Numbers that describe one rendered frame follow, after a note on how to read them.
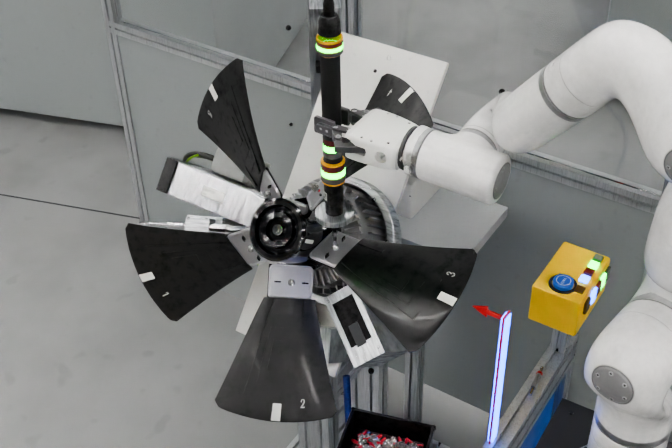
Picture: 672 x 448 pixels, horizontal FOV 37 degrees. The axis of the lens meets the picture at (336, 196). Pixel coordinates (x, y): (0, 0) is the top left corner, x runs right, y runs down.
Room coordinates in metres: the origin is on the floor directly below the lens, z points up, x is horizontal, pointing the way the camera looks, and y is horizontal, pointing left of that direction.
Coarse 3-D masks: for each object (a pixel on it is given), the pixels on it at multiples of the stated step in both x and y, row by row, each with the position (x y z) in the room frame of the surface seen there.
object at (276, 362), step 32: (256, 320) 1.33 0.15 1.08; (288, 320) 1.34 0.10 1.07; (256, 352) 1.30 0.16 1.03; (288, 352) 1.30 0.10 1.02; (320, 352) 1.32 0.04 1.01; (224, 384) 1.26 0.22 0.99; (256, 384) 1.26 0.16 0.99; (288, 384) 1.26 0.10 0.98; (320, 384) 1.27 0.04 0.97; (256, 416) 1.22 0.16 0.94; (288, 416) 1.22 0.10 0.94; (320, 416) 1.23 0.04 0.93
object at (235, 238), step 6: (246, 228) 1.48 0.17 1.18; (234, 234) 1.48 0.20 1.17; (240, 234) 1.48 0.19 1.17; (246, 234) 1.47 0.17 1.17; (234, 240) 1.48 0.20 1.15; (240, 240) 1.48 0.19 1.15; (246, 240) 1.48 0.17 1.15; (234, 246) 1.48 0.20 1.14; (240, 246) 1.48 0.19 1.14; (246, 246) 1.48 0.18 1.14; (240, 252) 1.48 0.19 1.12; (246, 252) 1.48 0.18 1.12; (252, 252) 1.48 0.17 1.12; (246, 258) 1.48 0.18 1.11; (252, 258) 1.48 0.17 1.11; (252, 264) 1.48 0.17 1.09
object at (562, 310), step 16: (560, 256) 1.50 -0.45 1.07; (576, 256) 1.50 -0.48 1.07; (592, 256) 1.50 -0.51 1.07; (544, 272) 1.45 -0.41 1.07; (560, 272) 1.45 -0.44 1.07; (576, 272) 1.45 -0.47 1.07; (544, 288) 1.41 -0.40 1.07; (592, 288) 1.41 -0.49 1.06; (544, 304) 1.40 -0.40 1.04; (560, 304) 1.38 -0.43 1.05; (576, 304) 1.37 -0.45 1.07; (592, 304) 1.43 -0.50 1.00; (544, 320) 1.40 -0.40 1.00; (560, 320) 1.38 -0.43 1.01; (576, 320) 1.36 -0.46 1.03
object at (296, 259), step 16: (272, 208) 1.46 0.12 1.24; (288, 208) 1.44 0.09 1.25; (304, 208) 1.45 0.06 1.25; (256, 224) 1.45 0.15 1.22; (272, 224) 1.44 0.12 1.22; (288, 224) 1.42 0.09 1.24; (304, 224) 1.41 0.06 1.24; (256, 240) 1.42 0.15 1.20; (272, 240) 1.41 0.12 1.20; (288, 240) 1.40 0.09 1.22; (304, 240) 1.39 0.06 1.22; (320, 240) 1.43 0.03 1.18; (272, 256) 1.39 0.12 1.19; (288, 256) 1.38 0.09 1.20; (304, 256) 1.40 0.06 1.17
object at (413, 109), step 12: (384, 84) 1.64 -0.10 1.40; (396, 84) 1.61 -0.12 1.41; (408, 84) 1.59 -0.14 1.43; (372, 96) 1.64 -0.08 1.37; (396, 96) 1.58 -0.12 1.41; (408, 96) 1.55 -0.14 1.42; (372, 108) 1.60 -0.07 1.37; (384, 108) 1.57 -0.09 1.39; (396, 108) 1.54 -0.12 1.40; (408, 108) 1.53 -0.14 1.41; (420, 108) 1.51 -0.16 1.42; (420, 120) 1.48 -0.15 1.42; (348, 168) 1.48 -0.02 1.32; (360, 168) 1.46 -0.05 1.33
